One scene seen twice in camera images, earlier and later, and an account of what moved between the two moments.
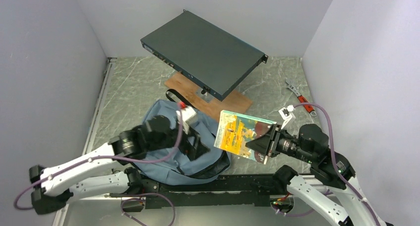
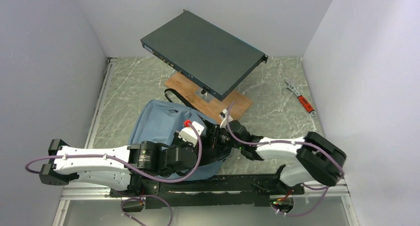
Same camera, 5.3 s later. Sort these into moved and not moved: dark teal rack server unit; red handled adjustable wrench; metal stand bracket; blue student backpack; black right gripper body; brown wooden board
Moved: black right gripper body; blue student backpack
Not moved: brown wooden board; red handled adjustable wrench; dark teal rack server unit; metal stand bracket
